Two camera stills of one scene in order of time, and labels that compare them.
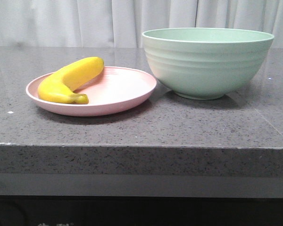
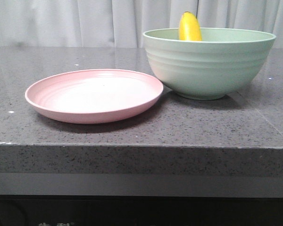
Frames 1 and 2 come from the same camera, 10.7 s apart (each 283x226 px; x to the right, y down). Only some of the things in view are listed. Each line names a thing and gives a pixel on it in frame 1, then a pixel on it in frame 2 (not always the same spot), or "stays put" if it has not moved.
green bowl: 205,63 stays put
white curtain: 120,23 stays put
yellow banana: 58,85 -> 189,28
